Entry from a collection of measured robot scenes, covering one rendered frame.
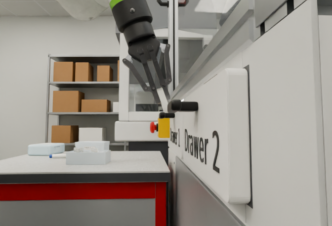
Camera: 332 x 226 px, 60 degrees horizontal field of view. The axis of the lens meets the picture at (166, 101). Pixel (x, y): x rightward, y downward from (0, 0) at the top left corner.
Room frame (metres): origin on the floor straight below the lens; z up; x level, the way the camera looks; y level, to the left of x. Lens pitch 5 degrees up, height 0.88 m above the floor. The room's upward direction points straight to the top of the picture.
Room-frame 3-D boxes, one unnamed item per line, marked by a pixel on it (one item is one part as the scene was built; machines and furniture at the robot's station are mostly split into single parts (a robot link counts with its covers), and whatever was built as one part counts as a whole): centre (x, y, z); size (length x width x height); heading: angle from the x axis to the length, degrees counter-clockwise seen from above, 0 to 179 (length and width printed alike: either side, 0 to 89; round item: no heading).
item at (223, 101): (0.37, -0.05, 0.87); 0.29 x 0.02 x 0.11; 4
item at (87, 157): (0.95, 0.25, 0.78); 0.12 x 0.08 x 0.04; 90
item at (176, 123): (0.69, -0.03, 0.87); 0.29 x 0.02 x 0.11; 4
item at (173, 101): (0.37, -0.02, 0.91); 0.07 x 0.04 x 0.01; 4
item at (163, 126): (1.02, 0.01, 0.88); 0.07 x 0.05 x 0.07; 4
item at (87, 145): (1.28, 0.32, 0.79); 0.13 x 0.09 x 0.05; 86
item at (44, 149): (1.25, 0.51, 0.78); 0.15 x 0.10 x 0.04; 175
